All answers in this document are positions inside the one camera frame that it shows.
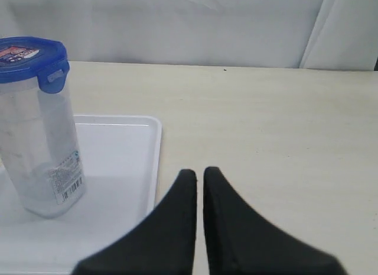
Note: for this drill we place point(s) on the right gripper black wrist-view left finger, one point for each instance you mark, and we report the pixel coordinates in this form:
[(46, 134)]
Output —
[(163, 243)]

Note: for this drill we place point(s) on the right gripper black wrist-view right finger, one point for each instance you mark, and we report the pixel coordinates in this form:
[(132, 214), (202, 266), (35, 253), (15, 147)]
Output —
[(241, 241)]

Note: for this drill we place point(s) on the clear plastic container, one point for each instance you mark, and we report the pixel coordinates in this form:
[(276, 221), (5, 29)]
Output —
[(39, 147)]

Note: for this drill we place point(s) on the blue plastic lid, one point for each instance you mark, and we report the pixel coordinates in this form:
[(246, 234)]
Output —
[(24, 58)]

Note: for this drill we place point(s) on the white rectangular plastic tray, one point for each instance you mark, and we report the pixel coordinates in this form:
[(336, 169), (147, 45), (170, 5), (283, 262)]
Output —
[(120, 158)]

